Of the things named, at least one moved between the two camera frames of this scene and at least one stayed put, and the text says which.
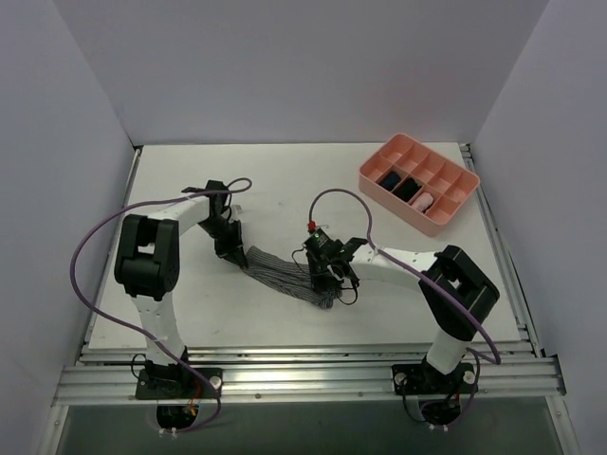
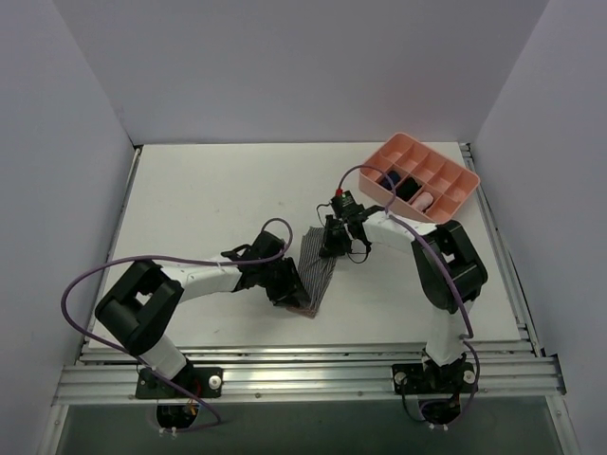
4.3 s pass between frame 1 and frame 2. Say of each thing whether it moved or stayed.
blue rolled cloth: stayed
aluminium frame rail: stayed
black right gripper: moved
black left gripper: moved
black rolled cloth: stayed
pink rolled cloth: stayed
